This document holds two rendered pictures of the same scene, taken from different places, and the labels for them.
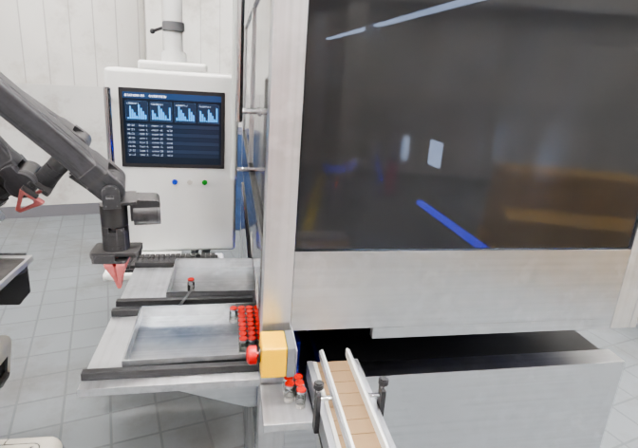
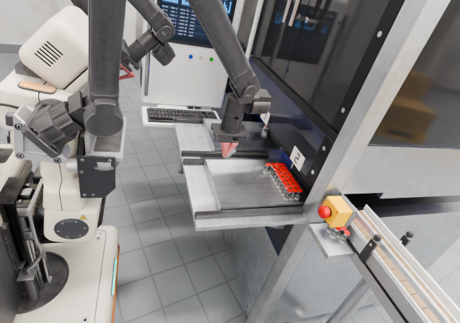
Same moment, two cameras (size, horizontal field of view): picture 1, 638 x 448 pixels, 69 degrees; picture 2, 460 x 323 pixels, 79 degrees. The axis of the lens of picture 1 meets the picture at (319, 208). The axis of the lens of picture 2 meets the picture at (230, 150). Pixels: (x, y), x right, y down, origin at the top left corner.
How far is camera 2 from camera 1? 0.64 m
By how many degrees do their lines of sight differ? 19
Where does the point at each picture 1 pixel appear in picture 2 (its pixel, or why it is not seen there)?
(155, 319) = (214, 168)
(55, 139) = (231, 43)
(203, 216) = (206, 84)
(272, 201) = (372, 111)
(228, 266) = not seen: hidden behind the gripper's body
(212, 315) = (249, 167)
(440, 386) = (398, 223)
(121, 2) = not seen: outside the picture
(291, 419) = (341, 250)
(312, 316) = (355, 185)
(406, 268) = (421, 159)
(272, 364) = (341, 220)
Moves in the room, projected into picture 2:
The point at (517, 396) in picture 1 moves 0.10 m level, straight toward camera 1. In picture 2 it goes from (430, 226) to (434, 242)
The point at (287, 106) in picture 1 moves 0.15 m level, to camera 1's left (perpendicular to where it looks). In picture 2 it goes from (418, 38) to (361, 24)
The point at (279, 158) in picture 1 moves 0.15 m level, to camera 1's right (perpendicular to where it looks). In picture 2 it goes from (392, 79) to (442, 89)
